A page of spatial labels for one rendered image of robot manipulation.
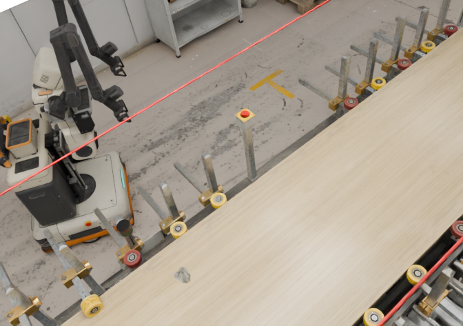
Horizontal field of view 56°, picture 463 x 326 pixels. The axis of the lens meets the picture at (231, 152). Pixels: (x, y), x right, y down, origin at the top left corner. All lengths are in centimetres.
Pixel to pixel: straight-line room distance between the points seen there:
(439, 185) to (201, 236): 118
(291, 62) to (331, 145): 212
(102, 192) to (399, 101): 207
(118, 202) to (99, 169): 38
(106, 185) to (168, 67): 174
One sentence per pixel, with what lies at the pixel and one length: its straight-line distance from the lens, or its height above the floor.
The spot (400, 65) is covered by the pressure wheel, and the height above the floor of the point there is 91.
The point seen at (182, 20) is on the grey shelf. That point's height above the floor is 14.
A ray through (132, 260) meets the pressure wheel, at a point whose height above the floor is 90.
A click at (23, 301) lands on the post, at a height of 103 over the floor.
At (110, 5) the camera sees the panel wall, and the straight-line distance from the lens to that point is 460.
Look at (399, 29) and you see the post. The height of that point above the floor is 109.
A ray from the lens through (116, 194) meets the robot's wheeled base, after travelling 320.
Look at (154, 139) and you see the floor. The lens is 385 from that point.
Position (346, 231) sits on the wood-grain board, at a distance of 209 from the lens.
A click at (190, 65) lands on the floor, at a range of 453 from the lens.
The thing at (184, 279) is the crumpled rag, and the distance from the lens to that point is 200.
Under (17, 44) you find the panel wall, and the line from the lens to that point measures 440.
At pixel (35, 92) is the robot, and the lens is 264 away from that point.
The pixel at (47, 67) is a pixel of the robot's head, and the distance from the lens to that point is 254.
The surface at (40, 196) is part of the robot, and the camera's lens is 298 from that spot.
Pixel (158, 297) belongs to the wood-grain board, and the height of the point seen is 90.
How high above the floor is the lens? 269
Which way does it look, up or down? 48 degrees down
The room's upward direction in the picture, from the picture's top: 9 degrees counter-clockwise
